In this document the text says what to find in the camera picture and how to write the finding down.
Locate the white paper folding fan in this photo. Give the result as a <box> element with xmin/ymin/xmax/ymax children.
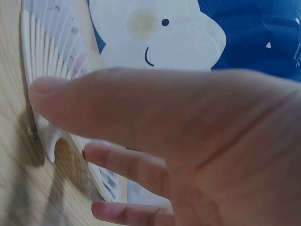
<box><xmin>20</xmin><ymin>0</ymin><xmax>129</xmax><ymax>203</ymax></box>

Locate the white ribbed tassel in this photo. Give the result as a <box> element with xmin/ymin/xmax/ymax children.
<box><xmin>46</xmin><ymin>124</ymin><xmax>64</xmax><ymax>163</ymax></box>

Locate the person's right hand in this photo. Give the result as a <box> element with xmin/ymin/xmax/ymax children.
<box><xmin>30</xmin><ymin>67</ymin><xmax>301</xmax><ymax>226</ymax></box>

